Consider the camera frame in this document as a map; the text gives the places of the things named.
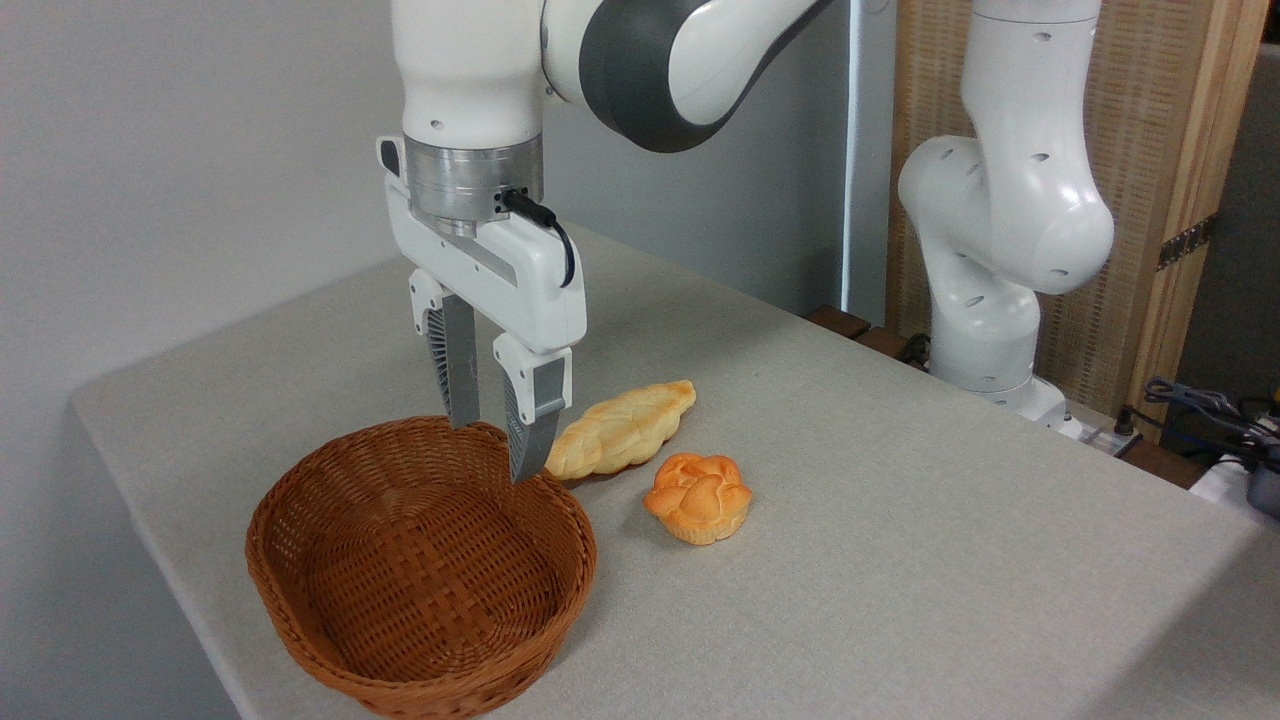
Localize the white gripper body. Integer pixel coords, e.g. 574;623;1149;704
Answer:
376;136;589;357

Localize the wooden woven folding screen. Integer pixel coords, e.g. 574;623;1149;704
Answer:
886;0;1273;443

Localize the brown wicker basket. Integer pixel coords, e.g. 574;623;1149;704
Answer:
245;416;599;720

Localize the dark metal screen hinge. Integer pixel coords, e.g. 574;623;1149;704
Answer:
1157;212;1219;272

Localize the bundle of dark cables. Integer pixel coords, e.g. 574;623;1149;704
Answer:
1128;376;1280;463

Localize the white vertical strip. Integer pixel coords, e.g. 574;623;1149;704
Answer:
842;0;864;313

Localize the dark brown wooden ledge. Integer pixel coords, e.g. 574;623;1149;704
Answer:
804;304;933;369

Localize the long braided bread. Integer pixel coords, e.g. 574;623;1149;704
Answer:
545;379;698;481

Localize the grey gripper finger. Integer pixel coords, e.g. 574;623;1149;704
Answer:
408;268;481;431
492;333;574;485

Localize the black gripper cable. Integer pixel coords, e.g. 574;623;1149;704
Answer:
500;187;579;290

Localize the round orange bread roll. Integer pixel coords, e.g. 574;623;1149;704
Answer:
643;453;753;547

